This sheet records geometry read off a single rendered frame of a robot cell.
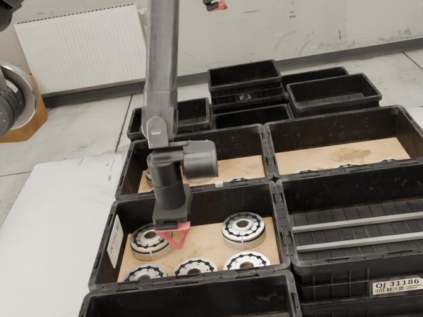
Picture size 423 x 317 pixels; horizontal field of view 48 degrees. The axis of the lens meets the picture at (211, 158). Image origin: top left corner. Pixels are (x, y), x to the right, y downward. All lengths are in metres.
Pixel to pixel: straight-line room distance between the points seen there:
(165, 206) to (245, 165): 0.54
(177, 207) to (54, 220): 0.79
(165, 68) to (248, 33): 3.32
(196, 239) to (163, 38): 0.51
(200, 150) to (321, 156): 0.62
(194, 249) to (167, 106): 0.42
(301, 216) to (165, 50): 0.55
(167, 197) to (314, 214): 0.44
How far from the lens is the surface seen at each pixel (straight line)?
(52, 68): 4.30
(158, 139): 0.84
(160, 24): 0.89
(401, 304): 1.05
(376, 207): 1.22
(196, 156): 0.85
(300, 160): 1.40
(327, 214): 1.20
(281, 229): 1.00
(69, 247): 1.49
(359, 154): 1.42
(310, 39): 4.27
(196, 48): 4.19
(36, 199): 1.78
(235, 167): 1.40
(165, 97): 0.85
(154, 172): 0.86
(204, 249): 1.14
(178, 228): 0.91
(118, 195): 1.21
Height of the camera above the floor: 1.58
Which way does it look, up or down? 31 degrees down
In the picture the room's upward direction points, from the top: 10 degrees counter-clockwise
